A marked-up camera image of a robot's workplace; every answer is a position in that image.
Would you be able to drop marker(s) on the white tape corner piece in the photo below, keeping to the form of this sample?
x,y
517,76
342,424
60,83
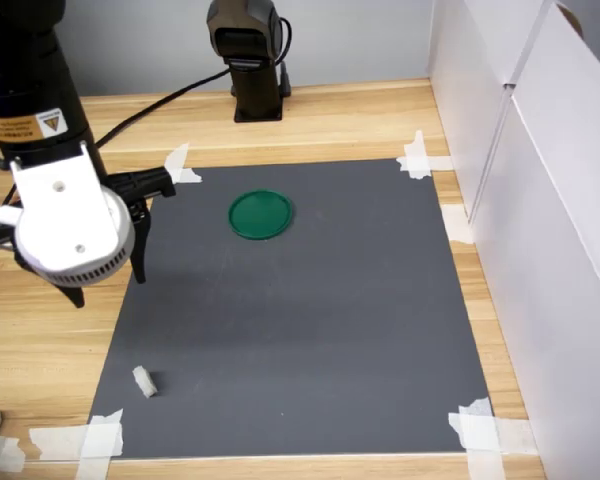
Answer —
x,y
182,167
97,442
417,162
480,440

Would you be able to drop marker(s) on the white tape edge piece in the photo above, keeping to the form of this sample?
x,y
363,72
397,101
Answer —
x,y
457,225

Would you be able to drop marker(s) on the white tape on bracket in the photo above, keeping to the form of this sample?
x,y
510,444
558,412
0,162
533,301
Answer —
x,y
5,452

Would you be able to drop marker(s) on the round green lid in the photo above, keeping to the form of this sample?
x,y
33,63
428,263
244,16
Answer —
x,y
261,215

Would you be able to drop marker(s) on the small white plastic terminal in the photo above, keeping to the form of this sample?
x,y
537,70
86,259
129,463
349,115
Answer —
x,y
145,382

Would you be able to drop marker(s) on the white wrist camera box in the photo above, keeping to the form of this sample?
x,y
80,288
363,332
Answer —
x,y
65,225

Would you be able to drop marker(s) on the white partition panel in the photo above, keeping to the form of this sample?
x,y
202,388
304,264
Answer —
x,y
565,250
470,100

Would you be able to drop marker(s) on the dark grey mat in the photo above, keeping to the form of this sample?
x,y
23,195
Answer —
x,y
290,325

